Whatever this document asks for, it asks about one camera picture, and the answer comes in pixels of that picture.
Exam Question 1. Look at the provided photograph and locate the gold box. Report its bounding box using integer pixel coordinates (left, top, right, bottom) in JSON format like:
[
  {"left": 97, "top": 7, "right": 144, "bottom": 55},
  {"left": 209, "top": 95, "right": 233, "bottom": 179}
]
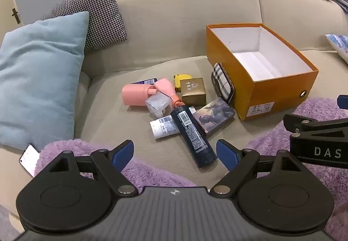
[{"left": 179, "top": 77, "right": 207, "bottom": 107}]

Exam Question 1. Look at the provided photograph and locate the black white houndstooth pillow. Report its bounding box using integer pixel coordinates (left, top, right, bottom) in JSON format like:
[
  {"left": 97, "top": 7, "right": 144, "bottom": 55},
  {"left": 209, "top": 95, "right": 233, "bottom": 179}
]
[{"left": 41, "top": 0, "right": 128, "bottom": 52}]

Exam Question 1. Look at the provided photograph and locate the plaid case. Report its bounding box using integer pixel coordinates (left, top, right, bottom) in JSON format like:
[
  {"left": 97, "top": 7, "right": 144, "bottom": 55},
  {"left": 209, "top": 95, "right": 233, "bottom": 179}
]
[{"left": 211, "top": 63, "right": 235, "bottom": 103}]

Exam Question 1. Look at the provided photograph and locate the pink bottle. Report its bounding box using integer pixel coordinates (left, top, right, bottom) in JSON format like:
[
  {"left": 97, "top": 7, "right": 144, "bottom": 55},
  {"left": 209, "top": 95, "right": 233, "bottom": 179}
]
[{"left": 154, "top": 78, "right": 187, "bottom": 108}]

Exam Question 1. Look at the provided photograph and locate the blue tin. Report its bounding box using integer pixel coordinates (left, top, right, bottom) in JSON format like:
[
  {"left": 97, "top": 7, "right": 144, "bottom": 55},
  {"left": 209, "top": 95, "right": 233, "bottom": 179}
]
[{"left": 131, "top": 78, "right": 158, "bottom": 85}]

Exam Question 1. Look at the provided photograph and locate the white tube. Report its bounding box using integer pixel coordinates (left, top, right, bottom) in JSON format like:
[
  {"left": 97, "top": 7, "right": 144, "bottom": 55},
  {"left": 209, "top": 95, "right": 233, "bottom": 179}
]
[{"left": 149, "top": 116, "right": 180, "bottom": 139}]

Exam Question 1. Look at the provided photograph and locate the dark illustrated card box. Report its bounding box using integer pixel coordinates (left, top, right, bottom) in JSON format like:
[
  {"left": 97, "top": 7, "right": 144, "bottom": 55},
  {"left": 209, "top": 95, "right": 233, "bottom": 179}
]
[{"left": 190, "top": 100, "right": 236, "bottom": 137}]

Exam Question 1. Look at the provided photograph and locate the purple fuzzy cloth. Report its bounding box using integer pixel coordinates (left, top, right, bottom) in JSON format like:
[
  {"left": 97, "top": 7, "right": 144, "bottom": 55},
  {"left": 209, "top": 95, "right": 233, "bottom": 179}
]
[{"left": 34, "top": 97, "right": 348, "bottom": 241}]

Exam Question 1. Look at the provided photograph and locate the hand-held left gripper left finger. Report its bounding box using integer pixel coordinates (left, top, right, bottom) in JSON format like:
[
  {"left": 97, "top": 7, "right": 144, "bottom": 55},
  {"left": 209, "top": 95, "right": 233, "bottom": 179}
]
[{"left": 47, "top": 140, "right": 139, "bottom": 196}]

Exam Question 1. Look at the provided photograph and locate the dark blue bottle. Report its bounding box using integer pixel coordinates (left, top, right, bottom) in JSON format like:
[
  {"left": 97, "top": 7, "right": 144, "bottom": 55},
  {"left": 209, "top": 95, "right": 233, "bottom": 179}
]
[{"left": 170, "top": 105, "right": 218, "bottom": 169}]

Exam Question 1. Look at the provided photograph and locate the smartphone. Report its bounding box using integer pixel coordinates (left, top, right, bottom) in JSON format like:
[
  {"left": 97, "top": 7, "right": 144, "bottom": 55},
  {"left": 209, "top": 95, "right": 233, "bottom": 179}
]
[{"left": 18, "top": 144, "right": 41, "bottom": 178}]

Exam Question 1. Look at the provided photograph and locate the clear plastic cube box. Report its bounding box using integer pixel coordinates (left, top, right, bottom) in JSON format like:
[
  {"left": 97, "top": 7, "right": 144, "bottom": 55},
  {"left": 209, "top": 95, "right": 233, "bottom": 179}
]
[{"left": 145, "top": 93, "right": 174, "bottom": 119}]

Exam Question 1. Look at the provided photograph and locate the light blue pillow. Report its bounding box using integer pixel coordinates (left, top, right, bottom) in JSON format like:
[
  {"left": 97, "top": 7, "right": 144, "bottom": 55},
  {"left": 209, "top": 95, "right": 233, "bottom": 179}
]
[{"left": 0, "top": 11, "right": 90, "bottom": 149}]

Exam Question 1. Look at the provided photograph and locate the yellow tape measure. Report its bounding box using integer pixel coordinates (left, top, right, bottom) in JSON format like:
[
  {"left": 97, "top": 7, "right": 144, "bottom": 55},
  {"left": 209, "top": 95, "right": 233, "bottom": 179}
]
[{"left": 173, "top": 73, "right": 194, "bottom": 92}]

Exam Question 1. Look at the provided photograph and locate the orange cardboard box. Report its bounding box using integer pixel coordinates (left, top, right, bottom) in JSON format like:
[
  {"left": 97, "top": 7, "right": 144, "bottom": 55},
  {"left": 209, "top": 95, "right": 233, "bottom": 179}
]
[{"left": 206, "top": 23, "right": 319, "bottom": 121}]

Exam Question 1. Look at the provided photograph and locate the blue white printed pillow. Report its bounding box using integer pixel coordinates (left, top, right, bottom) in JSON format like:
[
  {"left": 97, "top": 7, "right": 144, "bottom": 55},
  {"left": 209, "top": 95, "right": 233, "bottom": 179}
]
[{"left": 325, "top": 34, "right": 348, "bottom": 65}]

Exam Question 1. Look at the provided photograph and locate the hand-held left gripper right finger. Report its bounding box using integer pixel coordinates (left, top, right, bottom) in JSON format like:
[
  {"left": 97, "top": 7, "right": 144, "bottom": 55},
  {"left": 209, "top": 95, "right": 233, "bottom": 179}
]
[{"left": 209, "top": 139, "right": 302, "bottom": 196}]

